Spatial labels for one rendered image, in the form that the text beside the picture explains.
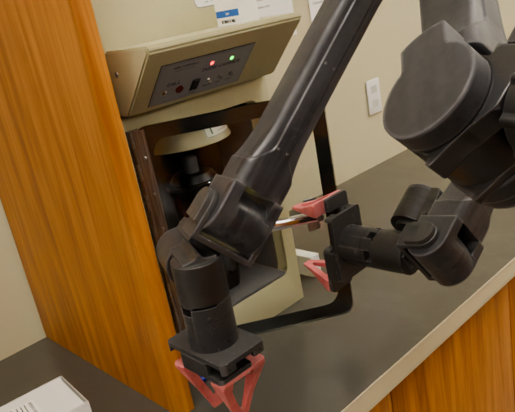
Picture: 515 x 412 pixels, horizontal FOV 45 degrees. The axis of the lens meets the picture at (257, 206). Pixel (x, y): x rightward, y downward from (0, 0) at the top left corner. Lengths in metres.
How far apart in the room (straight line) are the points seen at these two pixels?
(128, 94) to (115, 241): 0.22
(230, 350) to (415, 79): 0.38
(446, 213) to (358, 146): 1.31
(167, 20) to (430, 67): 0.66
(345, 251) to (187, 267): 0.30
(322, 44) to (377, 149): 1.52
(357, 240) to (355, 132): 1.24
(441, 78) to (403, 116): 0.03
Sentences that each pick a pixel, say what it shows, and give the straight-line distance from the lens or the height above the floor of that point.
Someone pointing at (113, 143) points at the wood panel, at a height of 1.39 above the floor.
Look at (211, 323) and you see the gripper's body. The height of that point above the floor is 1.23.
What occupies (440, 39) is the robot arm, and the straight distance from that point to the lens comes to 0.46.
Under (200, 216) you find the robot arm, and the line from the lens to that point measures 0.65.
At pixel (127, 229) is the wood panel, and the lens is 0.91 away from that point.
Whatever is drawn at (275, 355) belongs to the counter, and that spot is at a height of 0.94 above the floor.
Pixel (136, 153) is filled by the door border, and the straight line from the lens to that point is 0.98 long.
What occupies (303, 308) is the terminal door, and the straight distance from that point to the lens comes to 1.10.
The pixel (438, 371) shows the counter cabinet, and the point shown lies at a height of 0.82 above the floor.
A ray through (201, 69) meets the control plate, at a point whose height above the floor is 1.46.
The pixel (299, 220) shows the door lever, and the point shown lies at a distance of 0.98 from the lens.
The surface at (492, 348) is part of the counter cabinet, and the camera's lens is 1.46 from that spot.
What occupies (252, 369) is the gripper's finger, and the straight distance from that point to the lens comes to 0.71.
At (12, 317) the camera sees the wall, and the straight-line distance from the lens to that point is 1.44.
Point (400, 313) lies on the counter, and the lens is 1.21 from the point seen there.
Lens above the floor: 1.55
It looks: 18 degrees down
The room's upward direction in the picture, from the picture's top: 11 degrees counter-clockwise
